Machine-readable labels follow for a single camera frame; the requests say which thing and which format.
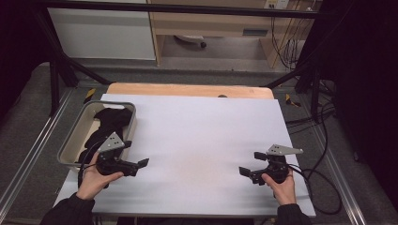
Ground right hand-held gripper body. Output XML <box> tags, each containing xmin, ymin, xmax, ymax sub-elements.
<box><xmin>250</xmin><ymin>143</ymin><xmax>304</xmax><ymax>187</ymax></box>

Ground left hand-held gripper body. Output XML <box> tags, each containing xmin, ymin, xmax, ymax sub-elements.
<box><xmin>95</xmin><ymin>131</ymin><xmax>139</xmax><ymax>177</ymax></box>

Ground black cloth garment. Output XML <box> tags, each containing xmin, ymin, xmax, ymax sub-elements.
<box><xmin>77</xmin><ymin>107</ymin><xmax>134</xmax><ymax>165</ymax></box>

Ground grey plastic basket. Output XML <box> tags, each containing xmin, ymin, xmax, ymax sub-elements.
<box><xmin>56</xmin><ymin>99</ymin><xmax>138</xmax><ymax>173</ymax></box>

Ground person's right hand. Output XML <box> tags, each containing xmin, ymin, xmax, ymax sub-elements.
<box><xmin>261</xmin><ymin>171</ymin><xmax>298</xmax><ymax>206</ymax></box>

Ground person's left hand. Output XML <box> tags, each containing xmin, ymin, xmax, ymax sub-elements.
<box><xmin>75</xmin><ymin>152</ymin><xmax>125</xmax><ymax>202</ymax></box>

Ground yellow black tape piece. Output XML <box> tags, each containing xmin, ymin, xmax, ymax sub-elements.
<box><xmin>83</xmin><ymin>87</ymin><xmax>97</xmax><ymax>105</ymax></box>
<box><xmin>283</xmin><ymin>93</ymin><xmax>302</xmax><ymax>108</ymax></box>

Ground white table cover sheet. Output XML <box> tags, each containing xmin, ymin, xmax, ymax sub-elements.
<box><xmin>53</xmin><ymin>93</ymin><xmax>317</xmax><ymax>218</ymax></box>

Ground white cabinet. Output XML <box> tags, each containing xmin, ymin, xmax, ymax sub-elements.
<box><xmin>47</xmin><ymin>7</ymin><xmax>157</xmax><ymax>61</ymax></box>

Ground office chair base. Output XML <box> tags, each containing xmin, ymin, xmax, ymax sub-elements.
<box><xmin>174</xmin><ymin>34</ymin><xmax>207</xmax><ymax>49</ymax></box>

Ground light wooden desk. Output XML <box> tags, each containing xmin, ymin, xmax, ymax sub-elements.
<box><xmin>146</xmin><ymin>0</ymin><xmax>323</xmax><ymax>68</ymax></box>

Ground white power strip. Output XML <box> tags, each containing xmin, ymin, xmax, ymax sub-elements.
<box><xmin>264</xmin><ymin>0</ymin><xmax>291</xmax><ymax>10</ymax></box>

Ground left hand-held gripper black cable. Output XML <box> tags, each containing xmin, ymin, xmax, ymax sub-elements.
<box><xmin>77</xmin><ymin>140</ymin><xmax>108</xmax><ymax>189</ymax></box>

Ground hand-held gripper black cable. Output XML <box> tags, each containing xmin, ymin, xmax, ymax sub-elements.
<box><xmin>77</xmin><ymin>140</ymin><xmax>108</xmax><ymax>189</ymax></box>
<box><xmin>286</xmin><ymin>102</ymin><xmax>344</xmax><ymax>216</ymax></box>

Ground right hand-held gripper black cable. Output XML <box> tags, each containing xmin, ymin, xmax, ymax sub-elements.
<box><xmin>286</xmin><ymin>102</ymin><xmax>344</xmax><ymax>216</ymax></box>

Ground black floor cables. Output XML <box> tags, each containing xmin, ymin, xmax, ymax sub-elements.
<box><xmin>285</xmin><ymin>79</ymin><xmax>338</xmax><ymax>134</ymax></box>

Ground aluminium rail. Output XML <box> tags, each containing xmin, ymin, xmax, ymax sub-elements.
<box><xmin>312</xmin><ymin>125</ymin><xmax>368</xmax><ymax>225</ymax></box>
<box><xmin>0</xmin><ymin>88</ymin><xmax>75</xmax><ymax>214</ymax></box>

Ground hanging black cable bundle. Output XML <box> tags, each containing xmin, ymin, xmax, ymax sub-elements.
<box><xmin>269</xmin><ymin>15</ymin><xmax>310</xmax><ymax>70</ymax></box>

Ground black metal frame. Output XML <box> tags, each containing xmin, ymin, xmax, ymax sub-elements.
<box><xmin>31</xmin><ymin>0</ymin><xmax>345</xmax><ymax>117</ymax></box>

